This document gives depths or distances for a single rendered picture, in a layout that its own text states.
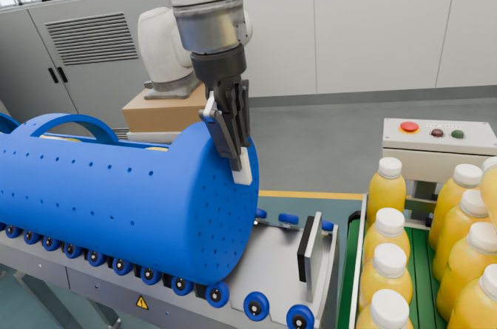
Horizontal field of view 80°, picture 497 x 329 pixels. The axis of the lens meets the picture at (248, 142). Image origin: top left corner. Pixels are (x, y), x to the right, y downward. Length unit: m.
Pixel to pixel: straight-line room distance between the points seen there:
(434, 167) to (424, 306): 0.26
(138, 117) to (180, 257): 0.71
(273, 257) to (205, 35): 0.46
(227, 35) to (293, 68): 2.90
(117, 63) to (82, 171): 1.86
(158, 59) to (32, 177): 0.55
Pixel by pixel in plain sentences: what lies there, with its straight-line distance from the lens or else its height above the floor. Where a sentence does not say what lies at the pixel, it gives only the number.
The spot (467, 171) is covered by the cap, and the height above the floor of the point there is 1.10.
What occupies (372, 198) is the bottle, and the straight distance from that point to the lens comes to 0.65.
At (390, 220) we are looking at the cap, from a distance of 0.50.
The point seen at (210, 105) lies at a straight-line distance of 0.40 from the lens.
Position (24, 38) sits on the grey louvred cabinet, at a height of 1.24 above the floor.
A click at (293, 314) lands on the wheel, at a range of 0.54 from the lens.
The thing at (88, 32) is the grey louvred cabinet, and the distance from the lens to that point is 2.43.
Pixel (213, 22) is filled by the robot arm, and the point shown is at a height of 1.40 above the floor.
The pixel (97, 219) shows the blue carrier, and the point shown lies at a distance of 0.55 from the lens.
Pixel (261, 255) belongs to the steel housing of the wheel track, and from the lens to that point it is 0.67.
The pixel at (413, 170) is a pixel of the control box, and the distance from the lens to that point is 0.72.
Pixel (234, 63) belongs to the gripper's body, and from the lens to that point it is 0.40.
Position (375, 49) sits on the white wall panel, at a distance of 3.25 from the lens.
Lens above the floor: 1.45
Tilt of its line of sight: 31 degrees down
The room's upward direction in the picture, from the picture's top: 10 degrees counter-clockwise
